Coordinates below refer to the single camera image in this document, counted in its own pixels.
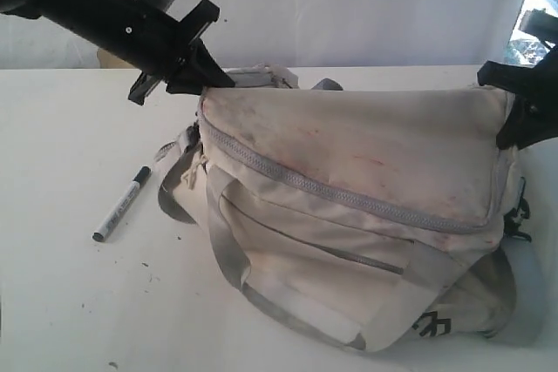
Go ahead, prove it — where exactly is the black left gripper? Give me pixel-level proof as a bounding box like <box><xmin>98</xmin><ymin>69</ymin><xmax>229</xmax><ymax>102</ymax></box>
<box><xmin>56</xmin><ymin>0</ymin><xmax>235</xmax><ymax>105</ymax></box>

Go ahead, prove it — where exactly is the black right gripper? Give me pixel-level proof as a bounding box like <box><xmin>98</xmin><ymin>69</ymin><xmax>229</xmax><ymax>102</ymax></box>
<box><xmin>477</xmin><ymin>45</ymin><xmax>557</xmax><ymax>150</ymax></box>

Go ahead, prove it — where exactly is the white fabric backpack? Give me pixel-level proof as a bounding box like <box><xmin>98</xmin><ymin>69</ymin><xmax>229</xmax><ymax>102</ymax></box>
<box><xmin>154</xmin><ymin>65</ymin><xmax>546</xmax><ymax>352</ymax></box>

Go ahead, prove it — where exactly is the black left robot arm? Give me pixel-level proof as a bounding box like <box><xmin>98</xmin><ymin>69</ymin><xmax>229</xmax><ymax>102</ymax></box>
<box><xmin>1</xmin><ymin>0</ymin><xmax>235</xmax><ymax>105</ymax></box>

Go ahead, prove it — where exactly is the black and white marker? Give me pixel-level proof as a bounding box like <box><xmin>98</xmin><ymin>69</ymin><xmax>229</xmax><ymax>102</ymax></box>
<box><xmin>92</xmin><ymin>166</ymin><xmax>152</xmax><ymax>242</ymax></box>

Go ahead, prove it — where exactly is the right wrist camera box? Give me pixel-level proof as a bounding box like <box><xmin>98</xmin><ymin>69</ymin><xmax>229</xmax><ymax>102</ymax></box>
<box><xmin>519</xmin><ymin>10</ymin><xmax>558</xmax><ymax>44</ymax></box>

